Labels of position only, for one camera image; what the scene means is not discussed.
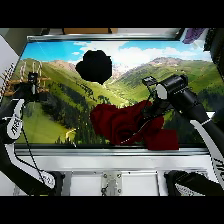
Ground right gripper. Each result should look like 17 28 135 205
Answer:
142 97 170 119

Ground dark red garment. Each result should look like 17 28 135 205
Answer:
89 99 181 152

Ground black garment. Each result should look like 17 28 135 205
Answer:
74 49 114 84

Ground purple garment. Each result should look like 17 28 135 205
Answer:
182 28 206 45

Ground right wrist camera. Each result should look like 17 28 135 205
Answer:
141 75 158 101

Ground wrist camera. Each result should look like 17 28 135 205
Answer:
141 75 158 101
27 71 40 95

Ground silver frame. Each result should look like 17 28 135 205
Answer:
13 33 215 197

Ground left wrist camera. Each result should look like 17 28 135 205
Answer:
27 71 40 95

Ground black cable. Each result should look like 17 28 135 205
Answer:
20 123 46 183

